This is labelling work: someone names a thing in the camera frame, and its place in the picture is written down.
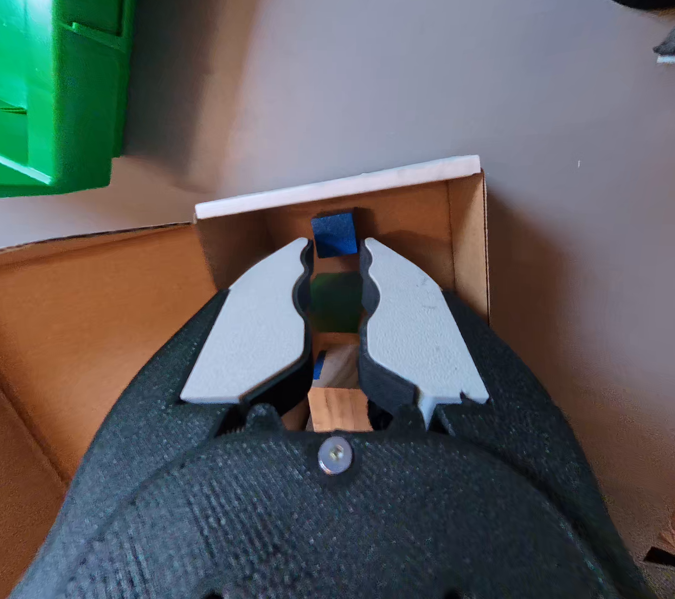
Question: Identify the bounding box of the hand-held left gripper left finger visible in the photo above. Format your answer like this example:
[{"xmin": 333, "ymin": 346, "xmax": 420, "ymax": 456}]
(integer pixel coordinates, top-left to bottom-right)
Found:
[{"xmin": 180, "ymin": 238, "xmax": 314, "ymax": 415}]

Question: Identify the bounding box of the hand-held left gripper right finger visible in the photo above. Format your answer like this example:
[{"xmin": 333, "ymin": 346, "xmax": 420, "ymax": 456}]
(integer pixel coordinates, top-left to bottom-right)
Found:
[{"xmin": 359, "ymin": 238, "xmax": 489, "ymax": 430}]

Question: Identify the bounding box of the green cube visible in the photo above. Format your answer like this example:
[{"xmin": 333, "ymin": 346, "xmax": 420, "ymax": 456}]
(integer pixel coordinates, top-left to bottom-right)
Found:
[{"xmin": 308, "ymin": 272, "xmax": 366, "ymax": 335}]

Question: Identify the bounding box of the wooden cube with blue side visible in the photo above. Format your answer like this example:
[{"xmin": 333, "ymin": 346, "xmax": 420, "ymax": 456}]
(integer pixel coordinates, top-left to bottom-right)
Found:
[{"xmin": 307, "ymin": 343, "xmax": 372, "ymax": 433}]

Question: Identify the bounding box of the green plastic bin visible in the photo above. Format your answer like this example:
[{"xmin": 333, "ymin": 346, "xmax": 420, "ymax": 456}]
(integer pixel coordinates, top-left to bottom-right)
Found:
[{"xmin": 0, "ymin": 0, "xmax": 144, "ymax": 198}]

